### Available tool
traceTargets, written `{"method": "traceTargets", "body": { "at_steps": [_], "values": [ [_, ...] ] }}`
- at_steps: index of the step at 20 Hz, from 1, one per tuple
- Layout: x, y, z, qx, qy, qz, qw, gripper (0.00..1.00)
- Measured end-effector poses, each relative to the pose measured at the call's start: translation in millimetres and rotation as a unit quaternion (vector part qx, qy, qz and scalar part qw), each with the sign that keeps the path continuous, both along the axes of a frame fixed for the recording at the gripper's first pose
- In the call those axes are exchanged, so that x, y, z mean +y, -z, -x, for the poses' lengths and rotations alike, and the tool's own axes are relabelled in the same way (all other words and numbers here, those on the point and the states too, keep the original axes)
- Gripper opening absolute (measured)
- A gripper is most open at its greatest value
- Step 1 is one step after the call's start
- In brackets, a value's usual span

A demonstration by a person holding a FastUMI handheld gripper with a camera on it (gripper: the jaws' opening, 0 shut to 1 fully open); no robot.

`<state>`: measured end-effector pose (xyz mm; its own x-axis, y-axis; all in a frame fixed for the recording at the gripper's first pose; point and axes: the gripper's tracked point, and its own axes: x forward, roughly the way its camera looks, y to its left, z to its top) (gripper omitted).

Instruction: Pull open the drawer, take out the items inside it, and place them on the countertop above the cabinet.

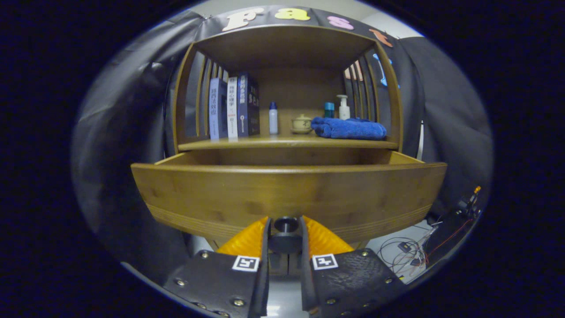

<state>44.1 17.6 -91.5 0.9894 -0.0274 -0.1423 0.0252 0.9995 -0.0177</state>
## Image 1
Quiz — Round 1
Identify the white book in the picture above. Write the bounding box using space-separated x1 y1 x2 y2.
227 77 239 142

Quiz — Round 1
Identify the dark blue book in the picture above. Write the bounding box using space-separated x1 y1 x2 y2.
237 73 260 137

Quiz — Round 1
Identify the light blue book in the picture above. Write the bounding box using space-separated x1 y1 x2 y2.
209 78 228 141

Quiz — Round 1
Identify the beige lidded teacup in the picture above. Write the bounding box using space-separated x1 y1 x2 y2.
291 114 313 134

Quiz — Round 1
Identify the tangle of thin cables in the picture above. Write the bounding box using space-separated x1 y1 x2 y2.
377 221 442 276

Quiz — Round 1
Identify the black device with wires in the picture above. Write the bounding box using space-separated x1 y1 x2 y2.
426 185 482 265

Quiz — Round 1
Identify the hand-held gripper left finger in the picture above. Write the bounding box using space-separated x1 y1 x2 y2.
163 216 271 318

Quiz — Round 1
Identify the wooden drawer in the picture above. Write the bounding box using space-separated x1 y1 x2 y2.
131 148 448 243

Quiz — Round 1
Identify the black round drawer knob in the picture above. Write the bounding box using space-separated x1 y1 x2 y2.
268 216 304 254

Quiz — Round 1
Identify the blue folded towel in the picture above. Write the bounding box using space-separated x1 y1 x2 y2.
311 117 387 141

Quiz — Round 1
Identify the wooden countertop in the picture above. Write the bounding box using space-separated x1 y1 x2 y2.
178 132 399 151

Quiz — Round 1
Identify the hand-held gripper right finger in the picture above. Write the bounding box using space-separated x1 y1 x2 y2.
300 216 407 318

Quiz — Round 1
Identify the wooden cabinet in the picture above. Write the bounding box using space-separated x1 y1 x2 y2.
172 24 404 279

